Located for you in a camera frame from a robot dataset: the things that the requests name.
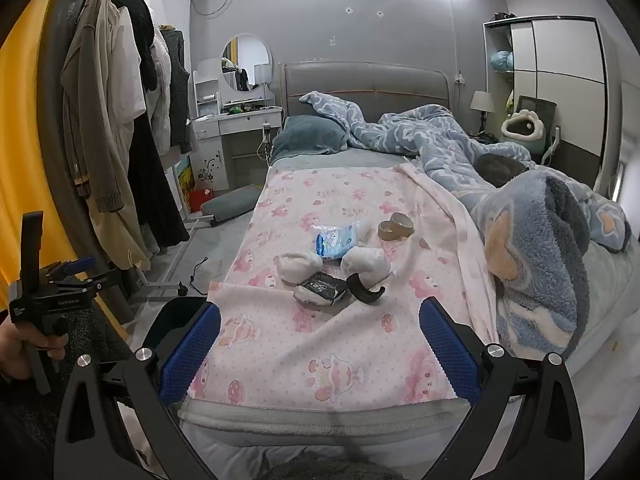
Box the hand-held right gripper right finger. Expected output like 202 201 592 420
419 296 586 480

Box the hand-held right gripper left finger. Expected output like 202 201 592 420
52 297 223 480

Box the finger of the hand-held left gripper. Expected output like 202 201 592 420
44 256 97 281
30 270 121 311

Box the white sock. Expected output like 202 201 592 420
341 246 390 283

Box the white tissue ball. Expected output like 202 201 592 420
276 251 323 282

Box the black and white packet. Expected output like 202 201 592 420
294 271 348 306

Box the blue snack packet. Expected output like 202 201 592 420
314 223 357 260

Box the person's left hand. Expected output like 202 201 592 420
0 310 68 382

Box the cream coat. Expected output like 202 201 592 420
97 0 152 272

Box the black coat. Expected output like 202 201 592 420
107 0 191 256

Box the pink printed blanket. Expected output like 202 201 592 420
187 162 498 406

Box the yellow curtain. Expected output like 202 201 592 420
0 0 126 326

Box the yellow picture board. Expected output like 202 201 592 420
175 157 193 206

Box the red box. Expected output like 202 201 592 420
187 187 215 213

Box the brown tape roll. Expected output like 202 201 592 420
377 212 415 241

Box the fluffy blue blanket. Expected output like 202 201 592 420
470 167 601 356

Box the grey floor cushion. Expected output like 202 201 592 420
200 185 263 226

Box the grey-brown cardigan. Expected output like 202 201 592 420
60 0 123 213

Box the person's dark fleece clothing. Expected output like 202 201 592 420
265 447 401 480

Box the white knit sweater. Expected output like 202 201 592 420
149 25 173 153

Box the dark brown cushion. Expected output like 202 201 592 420
474 152 531 186

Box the grey knit vest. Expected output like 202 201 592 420
160 30 198 157

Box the white dressing table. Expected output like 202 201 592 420
192 57 286 191

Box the blue cloud-pattern duvet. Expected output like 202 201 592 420
299 91 631 256

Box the grey upholstered bed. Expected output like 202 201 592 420
177 61 640 466

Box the grey-blue pillow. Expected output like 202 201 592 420
271 115 350 161

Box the bedside lamp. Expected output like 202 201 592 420
470 91 497 133

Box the small white table lamp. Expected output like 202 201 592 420
254 64 273 106

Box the round mirror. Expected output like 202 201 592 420
221 33 273 92

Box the white wardrobe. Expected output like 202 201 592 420
482 12 631 196

